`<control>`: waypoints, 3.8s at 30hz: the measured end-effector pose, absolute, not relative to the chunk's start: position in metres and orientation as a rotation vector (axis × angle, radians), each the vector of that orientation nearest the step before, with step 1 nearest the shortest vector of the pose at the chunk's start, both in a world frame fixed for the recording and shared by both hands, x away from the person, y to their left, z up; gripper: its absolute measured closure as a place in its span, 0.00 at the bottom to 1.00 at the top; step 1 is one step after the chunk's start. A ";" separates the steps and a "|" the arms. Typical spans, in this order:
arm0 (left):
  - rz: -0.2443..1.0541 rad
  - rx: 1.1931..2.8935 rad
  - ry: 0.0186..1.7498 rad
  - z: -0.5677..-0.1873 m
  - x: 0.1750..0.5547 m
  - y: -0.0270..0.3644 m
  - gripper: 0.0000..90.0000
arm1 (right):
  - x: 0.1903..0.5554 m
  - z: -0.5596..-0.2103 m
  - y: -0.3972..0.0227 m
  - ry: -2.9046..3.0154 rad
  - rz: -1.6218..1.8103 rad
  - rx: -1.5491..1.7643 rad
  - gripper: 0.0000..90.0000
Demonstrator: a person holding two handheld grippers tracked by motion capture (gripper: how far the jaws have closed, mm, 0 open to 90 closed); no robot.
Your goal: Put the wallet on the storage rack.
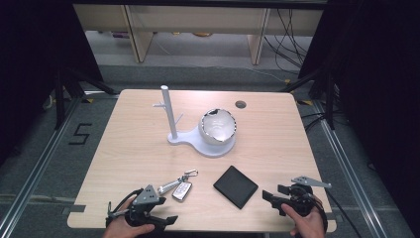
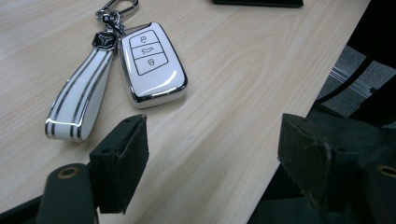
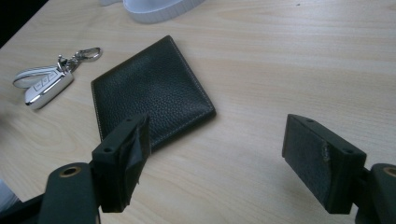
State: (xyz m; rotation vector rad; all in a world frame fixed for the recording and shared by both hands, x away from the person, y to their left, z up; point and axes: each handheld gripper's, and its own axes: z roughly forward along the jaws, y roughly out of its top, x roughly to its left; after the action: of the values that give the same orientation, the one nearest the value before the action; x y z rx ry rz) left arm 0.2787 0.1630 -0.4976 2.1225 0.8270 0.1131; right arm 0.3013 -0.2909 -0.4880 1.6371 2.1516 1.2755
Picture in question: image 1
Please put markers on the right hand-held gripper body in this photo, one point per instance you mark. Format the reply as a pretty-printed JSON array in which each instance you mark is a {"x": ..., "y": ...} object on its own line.
[{"x": 302, "y": 198}]

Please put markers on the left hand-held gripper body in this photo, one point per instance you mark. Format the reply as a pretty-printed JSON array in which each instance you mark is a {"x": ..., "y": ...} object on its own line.
[{"x": 145, "y": 198}]

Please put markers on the black wallet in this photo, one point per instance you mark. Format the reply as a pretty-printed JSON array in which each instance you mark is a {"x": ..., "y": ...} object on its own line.
[{"x": 235, "y": 186}]

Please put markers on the person's right hand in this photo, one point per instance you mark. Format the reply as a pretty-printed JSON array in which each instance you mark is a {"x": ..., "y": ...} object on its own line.
[{"x": 307, "y": 224}]

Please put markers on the person's left hand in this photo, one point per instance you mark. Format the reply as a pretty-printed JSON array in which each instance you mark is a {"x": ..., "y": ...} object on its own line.
[{"x": 124, "y": 229}]

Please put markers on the white stand with pole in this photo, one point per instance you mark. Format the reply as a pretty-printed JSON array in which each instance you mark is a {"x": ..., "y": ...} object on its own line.
[{"x": 211, "y": 150}]

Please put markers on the black metal stand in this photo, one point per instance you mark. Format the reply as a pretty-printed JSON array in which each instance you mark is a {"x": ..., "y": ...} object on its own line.
[
  {"x": 330, "y": 102},
  {"x": 60, "y": 99}
]

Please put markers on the black curtain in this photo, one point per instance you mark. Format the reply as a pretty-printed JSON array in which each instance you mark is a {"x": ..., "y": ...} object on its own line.
[
  {"x": 376, "y": 82},
  {"x": 36, "y": 66}
]

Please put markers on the aluminium floor rail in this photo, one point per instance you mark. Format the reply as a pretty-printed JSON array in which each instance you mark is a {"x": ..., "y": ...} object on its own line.
[
  {"x": 350, "y": 172},
  {"x": 39, "y": 165}
]

